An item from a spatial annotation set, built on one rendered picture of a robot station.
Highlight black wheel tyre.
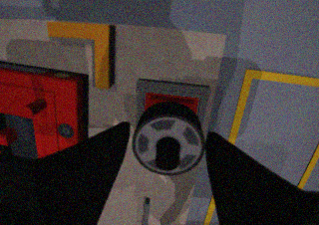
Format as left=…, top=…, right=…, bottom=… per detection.
left=132, top=102, right=205, bottom=175

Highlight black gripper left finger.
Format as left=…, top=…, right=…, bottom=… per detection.
left=0, top=121, right=130, bottom=225

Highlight yellow rectangular outline on table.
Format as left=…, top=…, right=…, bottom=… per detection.
left=203, top=69, right=319, bottom=225

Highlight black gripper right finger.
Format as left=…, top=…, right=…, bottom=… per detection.
left=205, top=131, right=319, bottom=225

